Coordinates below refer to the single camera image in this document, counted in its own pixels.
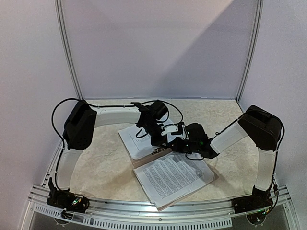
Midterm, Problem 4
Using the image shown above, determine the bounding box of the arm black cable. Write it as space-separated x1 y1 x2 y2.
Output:
51 97 184 190
184 124 286 192

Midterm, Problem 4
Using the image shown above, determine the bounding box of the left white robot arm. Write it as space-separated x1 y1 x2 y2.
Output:
52 100 169 208

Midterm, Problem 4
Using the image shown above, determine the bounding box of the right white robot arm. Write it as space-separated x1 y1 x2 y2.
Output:
169 105 284 209

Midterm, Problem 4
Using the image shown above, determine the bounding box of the transparent plastic folder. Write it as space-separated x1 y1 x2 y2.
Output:
131 143 219 212

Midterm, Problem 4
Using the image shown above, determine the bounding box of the metal folder clip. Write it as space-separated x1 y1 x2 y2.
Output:
152 147 170 156

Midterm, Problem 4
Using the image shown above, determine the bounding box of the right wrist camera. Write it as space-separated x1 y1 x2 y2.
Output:
181 123 189 140

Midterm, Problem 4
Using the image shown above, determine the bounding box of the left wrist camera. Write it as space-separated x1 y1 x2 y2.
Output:
161 124 183 136

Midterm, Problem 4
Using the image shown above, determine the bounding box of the right aluminium frame post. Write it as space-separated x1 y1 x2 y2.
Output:
236 0 264 104

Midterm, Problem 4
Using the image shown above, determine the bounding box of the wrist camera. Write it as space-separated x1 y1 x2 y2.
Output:
161 124 183 136
181 123 189 140

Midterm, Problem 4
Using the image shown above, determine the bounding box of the sparse printed paper sheet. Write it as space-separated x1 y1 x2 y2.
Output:
118 125 160 160

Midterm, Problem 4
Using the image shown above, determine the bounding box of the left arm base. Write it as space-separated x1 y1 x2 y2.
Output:
47 177 90 213

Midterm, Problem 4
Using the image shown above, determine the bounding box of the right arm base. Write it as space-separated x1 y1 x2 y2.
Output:
231 183 279 214

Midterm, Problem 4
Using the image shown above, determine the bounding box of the aluminium front rail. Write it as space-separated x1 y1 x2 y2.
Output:
19 185 300 230

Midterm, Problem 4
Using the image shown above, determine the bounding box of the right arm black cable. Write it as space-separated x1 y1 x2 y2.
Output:
184 124 286 192

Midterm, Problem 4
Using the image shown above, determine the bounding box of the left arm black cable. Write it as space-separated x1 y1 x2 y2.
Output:
51 97 184 190

